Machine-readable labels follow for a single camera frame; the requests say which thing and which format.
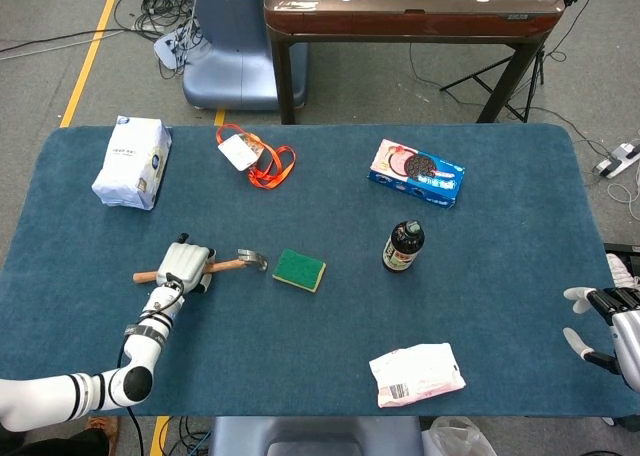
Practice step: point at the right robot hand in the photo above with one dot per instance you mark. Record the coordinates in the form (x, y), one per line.
(622, 331)

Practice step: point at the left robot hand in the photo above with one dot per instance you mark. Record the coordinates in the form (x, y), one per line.
(182, 263)

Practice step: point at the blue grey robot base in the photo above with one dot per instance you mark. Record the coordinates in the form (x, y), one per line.
(230, 36)

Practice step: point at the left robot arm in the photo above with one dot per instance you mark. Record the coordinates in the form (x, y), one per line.
(135, 356)

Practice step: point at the green yellow sponge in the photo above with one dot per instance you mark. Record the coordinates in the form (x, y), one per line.
(299, 270)

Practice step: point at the white shoe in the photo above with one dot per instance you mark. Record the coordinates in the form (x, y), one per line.
(620, 271)

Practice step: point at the white tissue pack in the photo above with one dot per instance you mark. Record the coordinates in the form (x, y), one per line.
(132, 163)

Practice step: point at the white power strip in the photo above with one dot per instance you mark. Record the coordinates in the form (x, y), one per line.
(617, 158)

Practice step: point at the brown shoe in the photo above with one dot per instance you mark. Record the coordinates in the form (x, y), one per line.
(105, 428)

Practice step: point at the clear plastic bag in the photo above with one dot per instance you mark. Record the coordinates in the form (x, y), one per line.
(460, 438)

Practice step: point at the white pink plastic packet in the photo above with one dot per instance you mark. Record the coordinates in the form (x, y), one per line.
(417, 376)

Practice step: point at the grey robot torso base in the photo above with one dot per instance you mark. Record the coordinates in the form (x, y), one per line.
(315, 436)

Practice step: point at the dark tea bottle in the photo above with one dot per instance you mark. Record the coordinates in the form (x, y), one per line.
(401, 251)

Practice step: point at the black trouser leg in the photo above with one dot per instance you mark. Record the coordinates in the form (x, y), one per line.
(60, 446)

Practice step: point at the blue cookie box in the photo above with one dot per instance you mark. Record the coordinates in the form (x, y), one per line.
(425, 176)

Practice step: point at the black tripod stand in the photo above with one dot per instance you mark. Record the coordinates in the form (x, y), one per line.
(527, 96)

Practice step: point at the brown mahjong table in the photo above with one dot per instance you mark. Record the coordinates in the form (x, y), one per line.
(410, 21)

